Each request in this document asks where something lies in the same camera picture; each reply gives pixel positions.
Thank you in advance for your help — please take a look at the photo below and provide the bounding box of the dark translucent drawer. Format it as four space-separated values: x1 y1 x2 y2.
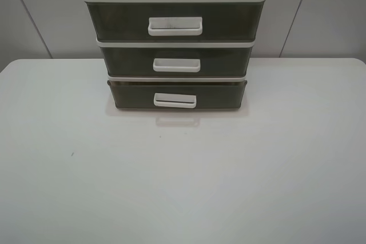
108 80 247 110
101 47 252 78
87 2 264 42

